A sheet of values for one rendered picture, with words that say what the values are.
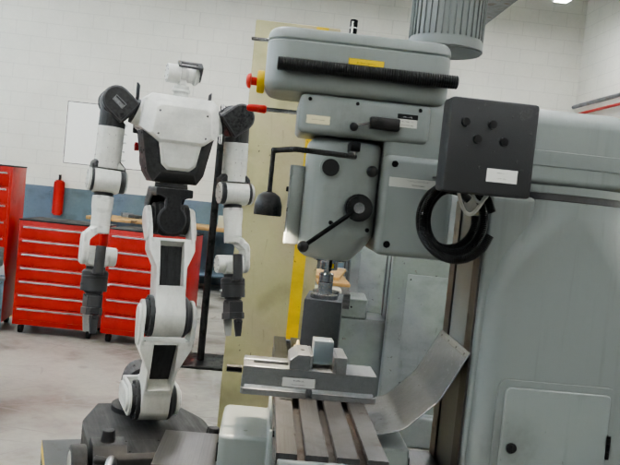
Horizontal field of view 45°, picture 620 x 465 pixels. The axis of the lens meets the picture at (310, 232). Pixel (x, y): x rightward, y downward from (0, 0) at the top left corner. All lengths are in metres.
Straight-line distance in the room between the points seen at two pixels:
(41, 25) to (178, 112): 9.16
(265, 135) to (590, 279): 2.14
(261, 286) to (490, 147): 2.23
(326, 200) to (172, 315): 0.86
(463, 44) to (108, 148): 1.26
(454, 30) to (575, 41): 10.11
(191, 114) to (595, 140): 1.32
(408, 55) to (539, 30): 10.02
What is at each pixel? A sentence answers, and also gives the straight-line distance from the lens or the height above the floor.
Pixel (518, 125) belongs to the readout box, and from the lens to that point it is 1.74.
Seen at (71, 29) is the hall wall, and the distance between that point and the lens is 11.60.
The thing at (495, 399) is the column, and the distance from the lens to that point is 1.97.
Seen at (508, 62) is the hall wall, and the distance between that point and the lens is 11.71.
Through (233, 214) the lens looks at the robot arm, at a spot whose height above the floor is 1.37.
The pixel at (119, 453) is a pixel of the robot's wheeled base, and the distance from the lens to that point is 2.57.
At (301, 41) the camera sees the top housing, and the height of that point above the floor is 1.85.
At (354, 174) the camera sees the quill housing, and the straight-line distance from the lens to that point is 1.93.
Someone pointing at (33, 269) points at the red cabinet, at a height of 0.57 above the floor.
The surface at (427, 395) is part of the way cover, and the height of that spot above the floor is 0.98.
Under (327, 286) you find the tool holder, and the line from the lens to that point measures 2.41.
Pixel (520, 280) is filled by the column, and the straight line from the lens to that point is 1.94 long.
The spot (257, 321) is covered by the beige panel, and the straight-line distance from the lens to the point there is 3.79.
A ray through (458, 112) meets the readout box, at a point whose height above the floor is 1.69.
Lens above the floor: 1.48
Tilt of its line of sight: 3 degrees down
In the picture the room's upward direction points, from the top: 6 degrees clockwise
